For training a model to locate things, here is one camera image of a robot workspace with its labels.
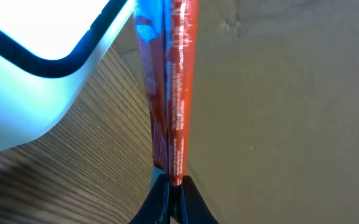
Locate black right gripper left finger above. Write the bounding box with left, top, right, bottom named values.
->
left=129, top=174, right=170, bottom=224

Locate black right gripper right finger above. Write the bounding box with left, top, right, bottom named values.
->
left=180, top=175, right=218, bottom=224

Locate red candy bar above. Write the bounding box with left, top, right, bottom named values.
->
left=134, top=0, right=198, bottom=186

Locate white barcode scanner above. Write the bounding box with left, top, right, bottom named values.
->
left=0, top=0, right=135, bottom=151

